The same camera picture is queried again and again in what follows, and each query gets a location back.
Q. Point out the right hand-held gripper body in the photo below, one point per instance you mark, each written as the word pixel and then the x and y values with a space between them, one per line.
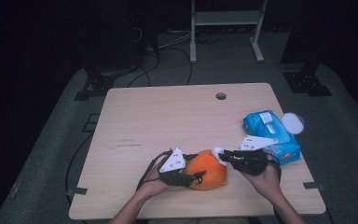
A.
pixel 251 161

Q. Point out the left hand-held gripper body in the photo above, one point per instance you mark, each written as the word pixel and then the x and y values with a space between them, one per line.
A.
pixel 175 177

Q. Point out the orange plush toy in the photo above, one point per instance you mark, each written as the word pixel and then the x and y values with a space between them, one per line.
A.
pixel 209 171

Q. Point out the white wet wipe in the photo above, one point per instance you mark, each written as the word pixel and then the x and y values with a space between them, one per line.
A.
pixel 217 151

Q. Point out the blue wet wipes pack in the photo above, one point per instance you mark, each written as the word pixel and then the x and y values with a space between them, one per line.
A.
pixel 254 124

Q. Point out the person's left hand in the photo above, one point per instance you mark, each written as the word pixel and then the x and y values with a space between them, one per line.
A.
pixel 152 186

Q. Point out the person's right hand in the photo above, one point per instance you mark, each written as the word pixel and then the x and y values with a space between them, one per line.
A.
pixel 267 183

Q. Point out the black tape piece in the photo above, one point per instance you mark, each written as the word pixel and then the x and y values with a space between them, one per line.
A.
pixel 313 186
pixel 77 190

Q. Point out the black stand base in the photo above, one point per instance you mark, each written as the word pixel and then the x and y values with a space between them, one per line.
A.
pixel 306 82
pixel 98 85

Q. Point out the black tape floor marking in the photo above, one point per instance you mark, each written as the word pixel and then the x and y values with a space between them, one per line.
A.
pixel 85 124

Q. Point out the white metal stand frame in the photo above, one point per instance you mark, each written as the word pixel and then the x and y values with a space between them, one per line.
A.
pixel 227 18

